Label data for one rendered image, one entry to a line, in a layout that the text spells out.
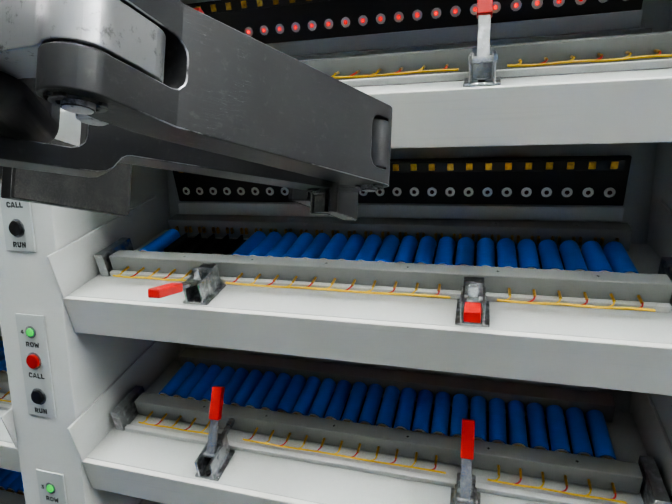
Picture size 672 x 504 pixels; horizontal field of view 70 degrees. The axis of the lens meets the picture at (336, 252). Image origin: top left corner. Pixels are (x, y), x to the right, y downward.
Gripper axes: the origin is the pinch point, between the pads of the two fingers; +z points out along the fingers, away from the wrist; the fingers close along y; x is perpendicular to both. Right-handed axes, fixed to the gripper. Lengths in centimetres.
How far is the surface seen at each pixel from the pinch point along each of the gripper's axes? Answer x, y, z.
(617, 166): 7.7, 25.9, 33.8
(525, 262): -2.6, 17.0, 28.1
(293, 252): -2.6, -6.8, 28.0
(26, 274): -6.4, -34.8, 20.0
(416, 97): 9.8, 7.4, 16.7
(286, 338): -10.9, -4.6, 21.7
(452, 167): 7.8, 9.5, 33.8
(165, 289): -6.6, -13.7, 15.5
